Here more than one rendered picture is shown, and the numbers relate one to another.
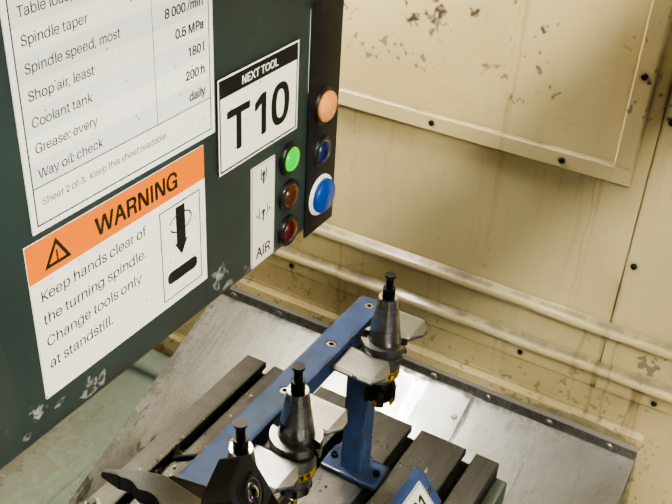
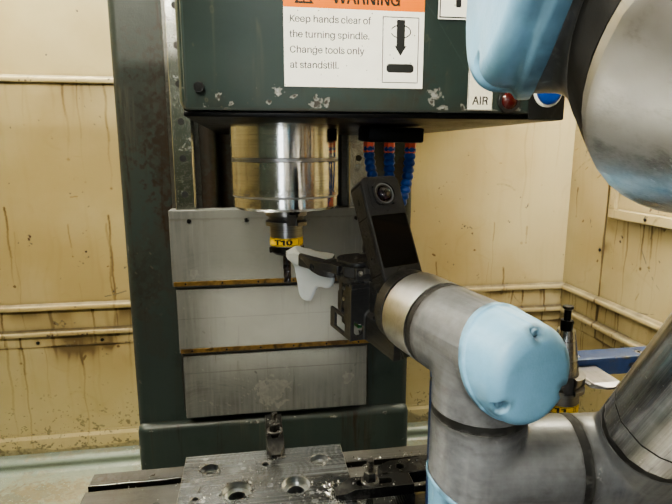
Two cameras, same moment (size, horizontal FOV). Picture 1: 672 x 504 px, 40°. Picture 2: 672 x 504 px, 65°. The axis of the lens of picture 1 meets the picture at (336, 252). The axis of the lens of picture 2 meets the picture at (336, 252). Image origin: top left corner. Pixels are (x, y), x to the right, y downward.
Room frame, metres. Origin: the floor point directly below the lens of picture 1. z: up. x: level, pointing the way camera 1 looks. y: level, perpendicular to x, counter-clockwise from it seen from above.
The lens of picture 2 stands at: (0.09, -0.34, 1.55)
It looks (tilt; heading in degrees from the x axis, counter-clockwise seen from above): 11 degrees down; 52
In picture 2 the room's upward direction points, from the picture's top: straight up
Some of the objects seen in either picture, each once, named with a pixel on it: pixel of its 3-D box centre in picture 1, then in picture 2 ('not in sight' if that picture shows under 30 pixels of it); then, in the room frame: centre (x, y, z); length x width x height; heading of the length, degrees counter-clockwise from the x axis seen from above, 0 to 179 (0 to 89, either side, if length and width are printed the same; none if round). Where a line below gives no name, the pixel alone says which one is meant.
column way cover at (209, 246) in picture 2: not in sight; (276, 312); (0.74, 0.73, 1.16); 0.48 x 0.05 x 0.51; 151
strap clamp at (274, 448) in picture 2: not in sight; (274, 445); (0.58, 0.49, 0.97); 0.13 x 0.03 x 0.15; 61
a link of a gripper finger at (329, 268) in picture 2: not in sight; (332, 265); (0.44, 0.11, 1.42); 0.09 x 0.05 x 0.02; 101
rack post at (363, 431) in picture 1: (360, 399); not in sight; (1.07, -0.05, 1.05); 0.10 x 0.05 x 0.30; 61
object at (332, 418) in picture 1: (320, 415); (595, 378); (0.86, 0.01, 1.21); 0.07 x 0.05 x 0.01; 61
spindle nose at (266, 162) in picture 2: not in sight; (285, 166); (0.52, 0.34, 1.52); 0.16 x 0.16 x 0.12
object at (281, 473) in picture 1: (269, 470); not in sight; (0.76, 0.06, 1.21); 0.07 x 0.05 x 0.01; 61
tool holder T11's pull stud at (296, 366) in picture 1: (298, 377); (567, 317); (0.81, 0.03, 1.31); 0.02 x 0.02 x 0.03
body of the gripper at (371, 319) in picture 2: not in sight; (382, 298); (0.45, 0.05, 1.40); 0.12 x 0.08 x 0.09; 76
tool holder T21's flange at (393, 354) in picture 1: (383, 345); not in sight; (1.00, -0.07, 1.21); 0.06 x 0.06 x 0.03
